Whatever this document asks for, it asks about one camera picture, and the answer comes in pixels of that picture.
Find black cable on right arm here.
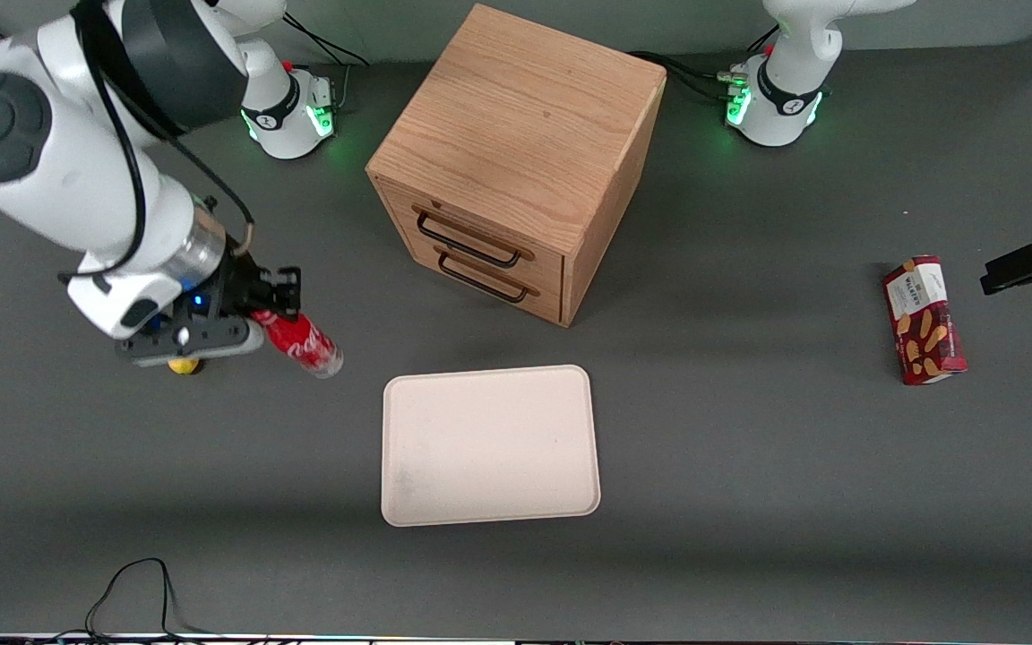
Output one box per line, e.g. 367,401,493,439
59,0,255,283

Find black drawer handle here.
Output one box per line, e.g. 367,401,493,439
411,204,536,270
434,244,541,304

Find wooden two-drawer cabinet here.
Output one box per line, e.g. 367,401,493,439
365,3,667,328

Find black lower drawer handle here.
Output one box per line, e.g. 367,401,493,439
434,244,541,304

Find black cable loop at table edge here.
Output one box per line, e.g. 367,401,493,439
0,557,239,644

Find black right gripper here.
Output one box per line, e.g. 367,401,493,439
144,251,303,340

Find black upper drawer handle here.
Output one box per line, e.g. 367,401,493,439
411,204,536,270

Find black cables at arm base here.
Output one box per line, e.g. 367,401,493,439
281,11,372,116
628,25,781,101

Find red tartan shortbread box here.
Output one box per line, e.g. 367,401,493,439
881,255,968,386

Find beige rectangular tray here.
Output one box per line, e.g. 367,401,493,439
381,364,602,528

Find black cables at left arm base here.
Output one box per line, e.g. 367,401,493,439
628,25,781,101

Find black cables at right arm base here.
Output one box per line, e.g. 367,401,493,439
281,11,372,116

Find red soda can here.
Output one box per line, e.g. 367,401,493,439
250,307,344,379

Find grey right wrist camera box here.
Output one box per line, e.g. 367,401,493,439
116,318,264,368

